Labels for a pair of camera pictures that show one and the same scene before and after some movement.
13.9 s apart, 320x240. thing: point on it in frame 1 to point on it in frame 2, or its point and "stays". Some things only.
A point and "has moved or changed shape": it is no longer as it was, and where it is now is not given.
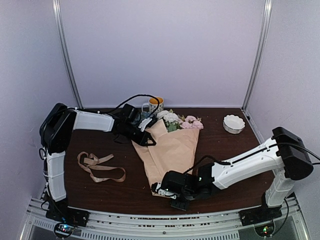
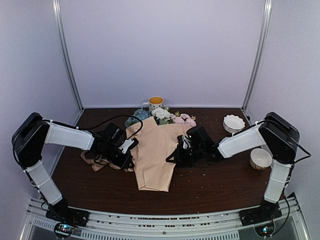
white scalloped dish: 233,124 stays
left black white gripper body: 136,138 to 109,153
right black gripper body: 183,206 to 188,157
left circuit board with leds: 63,229 stays
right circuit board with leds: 265,230 stays
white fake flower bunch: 171,119 has moved or changed shape
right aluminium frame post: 265,29 stays
